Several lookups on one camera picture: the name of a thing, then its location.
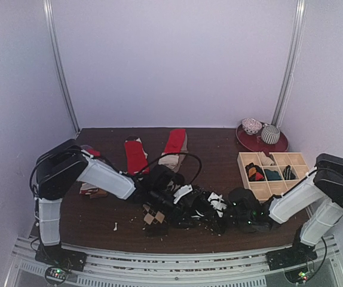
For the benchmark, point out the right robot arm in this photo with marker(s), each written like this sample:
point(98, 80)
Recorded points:
point(242, 209)

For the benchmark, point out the aluminium frame post right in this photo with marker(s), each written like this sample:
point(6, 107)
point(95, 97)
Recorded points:
point(293, 54)

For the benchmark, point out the grey striped cup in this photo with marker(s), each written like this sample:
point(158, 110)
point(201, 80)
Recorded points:
point(270, 134)

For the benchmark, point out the red white sock right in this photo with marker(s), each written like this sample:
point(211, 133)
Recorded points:
point(173, 143)

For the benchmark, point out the aluminium frame post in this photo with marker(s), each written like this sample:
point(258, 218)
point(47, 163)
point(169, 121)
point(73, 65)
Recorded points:
point(293, 54)
point(60, 72)

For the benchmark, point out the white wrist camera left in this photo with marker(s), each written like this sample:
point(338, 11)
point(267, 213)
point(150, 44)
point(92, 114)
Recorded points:
point(181, 192)

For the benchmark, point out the red sock far left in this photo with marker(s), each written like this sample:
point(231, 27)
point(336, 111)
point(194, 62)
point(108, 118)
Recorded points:
point(94, 153)

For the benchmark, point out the white patterned bowl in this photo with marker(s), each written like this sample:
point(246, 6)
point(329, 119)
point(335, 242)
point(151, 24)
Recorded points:
point(251, 126)

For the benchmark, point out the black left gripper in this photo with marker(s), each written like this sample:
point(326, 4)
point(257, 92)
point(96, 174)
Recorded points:
point(175, 220)

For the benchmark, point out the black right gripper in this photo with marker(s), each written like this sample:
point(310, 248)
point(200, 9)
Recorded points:
point(212, 210)

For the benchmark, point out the brown argyle sock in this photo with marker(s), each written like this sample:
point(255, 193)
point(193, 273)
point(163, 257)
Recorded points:
point(155, 223)

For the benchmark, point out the red round tray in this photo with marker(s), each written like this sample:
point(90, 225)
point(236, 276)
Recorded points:
point(254, 143)

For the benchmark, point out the aluminium frame post left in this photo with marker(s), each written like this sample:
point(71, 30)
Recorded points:
point(60, 72)

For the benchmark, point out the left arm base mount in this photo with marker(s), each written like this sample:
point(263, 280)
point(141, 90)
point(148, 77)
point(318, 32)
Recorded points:
point(59, 257)

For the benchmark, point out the rolled colourful socks in box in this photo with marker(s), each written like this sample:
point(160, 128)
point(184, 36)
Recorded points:
point(254, 173)

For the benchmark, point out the black striped sock in box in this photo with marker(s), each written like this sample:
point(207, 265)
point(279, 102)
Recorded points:
point(288, 173)

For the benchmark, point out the red sock middle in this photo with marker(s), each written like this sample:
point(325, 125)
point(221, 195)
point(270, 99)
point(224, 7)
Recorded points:
point(134, 158)

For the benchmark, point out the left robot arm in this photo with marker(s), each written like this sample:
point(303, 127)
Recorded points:
point(60, 168)

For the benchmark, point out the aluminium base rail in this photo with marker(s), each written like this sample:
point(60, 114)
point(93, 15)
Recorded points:
point(114, 268)

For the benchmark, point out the teal rolled sock in box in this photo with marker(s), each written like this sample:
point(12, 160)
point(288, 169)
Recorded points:
point(272, 175)

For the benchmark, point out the wooden divided organizer box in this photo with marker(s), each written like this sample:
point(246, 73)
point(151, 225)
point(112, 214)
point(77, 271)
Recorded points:
point(263, 190)

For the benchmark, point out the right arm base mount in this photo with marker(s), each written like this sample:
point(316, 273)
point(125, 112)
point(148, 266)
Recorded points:
point(297, 254)

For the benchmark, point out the purple striped sock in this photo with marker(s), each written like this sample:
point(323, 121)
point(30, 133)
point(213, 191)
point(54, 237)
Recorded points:
point(85, 147)

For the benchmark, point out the beige sock in box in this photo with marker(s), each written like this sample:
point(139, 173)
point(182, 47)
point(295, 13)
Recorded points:
point(265, 160)

